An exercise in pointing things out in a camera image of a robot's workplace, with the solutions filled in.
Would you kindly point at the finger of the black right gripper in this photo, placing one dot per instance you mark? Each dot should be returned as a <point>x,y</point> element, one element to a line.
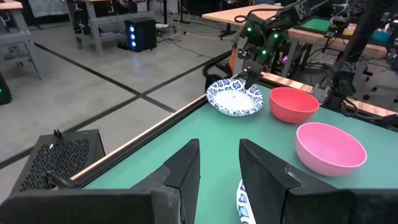
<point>252,77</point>

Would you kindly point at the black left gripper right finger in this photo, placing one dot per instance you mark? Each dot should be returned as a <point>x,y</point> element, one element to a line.
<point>264,180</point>

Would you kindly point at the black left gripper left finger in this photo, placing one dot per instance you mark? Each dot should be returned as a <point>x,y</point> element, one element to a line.
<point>183,174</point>

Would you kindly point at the pink plastic bowl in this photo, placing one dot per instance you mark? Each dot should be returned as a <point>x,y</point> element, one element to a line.
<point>329,149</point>

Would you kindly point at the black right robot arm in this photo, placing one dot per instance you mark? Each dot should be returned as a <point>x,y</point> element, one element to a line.
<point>280,21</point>

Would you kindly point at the light wooden table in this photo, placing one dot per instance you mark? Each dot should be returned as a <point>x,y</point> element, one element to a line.
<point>239,14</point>

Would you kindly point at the red plastic bowl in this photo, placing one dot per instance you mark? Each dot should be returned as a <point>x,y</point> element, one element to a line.
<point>292,104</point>

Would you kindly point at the green mat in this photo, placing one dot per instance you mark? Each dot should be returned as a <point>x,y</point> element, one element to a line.
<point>314,24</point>

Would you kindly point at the black computer tower blue lights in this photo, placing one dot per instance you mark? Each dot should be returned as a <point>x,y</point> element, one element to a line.
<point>140,34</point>

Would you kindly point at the black perforated computer case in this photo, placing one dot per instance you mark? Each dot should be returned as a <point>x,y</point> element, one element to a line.
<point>59,161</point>

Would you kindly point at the teal box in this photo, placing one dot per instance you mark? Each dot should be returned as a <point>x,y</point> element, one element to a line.
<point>381,36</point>

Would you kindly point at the grey metal workbench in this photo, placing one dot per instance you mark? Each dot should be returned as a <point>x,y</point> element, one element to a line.
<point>102,21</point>

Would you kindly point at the grey metal table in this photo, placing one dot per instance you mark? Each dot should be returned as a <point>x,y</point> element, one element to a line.
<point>18,34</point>

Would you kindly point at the wooden table with black frame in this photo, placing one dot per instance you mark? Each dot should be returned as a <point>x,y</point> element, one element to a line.
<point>317,37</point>

